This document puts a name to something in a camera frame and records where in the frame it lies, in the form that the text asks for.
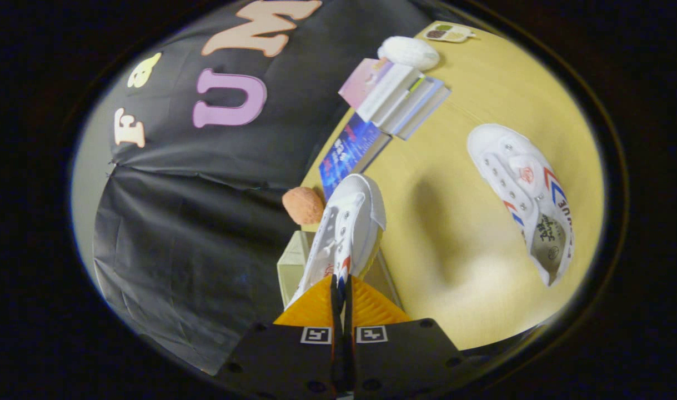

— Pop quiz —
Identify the white fuzzy ball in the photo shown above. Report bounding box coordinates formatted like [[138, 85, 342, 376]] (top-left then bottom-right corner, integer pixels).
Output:
[[377, 36, 440, 72]]

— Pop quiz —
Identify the blue cover book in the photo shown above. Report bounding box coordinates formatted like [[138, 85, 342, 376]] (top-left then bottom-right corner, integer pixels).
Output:
[[318, 113, 393, 201]]

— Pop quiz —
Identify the grey blue book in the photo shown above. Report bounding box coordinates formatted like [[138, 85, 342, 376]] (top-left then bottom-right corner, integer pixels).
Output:
[[380, 76, 452, 141]]

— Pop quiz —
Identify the black backdrop cloth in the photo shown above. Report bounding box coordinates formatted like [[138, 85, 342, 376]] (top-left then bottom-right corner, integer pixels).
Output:
[[92, 0, 434, 376]]

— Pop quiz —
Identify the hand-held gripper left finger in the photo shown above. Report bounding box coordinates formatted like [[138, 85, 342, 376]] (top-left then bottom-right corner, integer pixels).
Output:
[[213, 274, 343, 400]]

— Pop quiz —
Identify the white canvas shoe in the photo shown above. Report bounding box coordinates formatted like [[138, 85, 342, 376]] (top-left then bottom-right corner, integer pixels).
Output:
[[285, 173, 387, 309], [466, 123, 575, 288]]

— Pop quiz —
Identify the pink cover book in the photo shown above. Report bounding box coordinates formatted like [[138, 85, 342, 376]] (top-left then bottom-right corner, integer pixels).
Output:
[[338, 57, 395, 109]]

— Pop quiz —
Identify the thick white book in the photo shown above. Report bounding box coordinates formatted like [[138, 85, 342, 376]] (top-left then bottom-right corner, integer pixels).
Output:
[[356, 63, 423, 128]]

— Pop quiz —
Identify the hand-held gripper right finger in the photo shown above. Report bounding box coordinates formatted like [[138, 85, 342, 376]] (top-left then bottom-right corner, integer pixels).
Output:
[[344, 274, 468, 400]]

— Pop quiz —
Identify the orange fuzzy ball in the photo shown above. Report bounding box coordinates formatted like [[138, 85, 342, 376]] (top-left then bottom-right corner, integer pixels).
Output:
[[282, 187, 325, 226]]

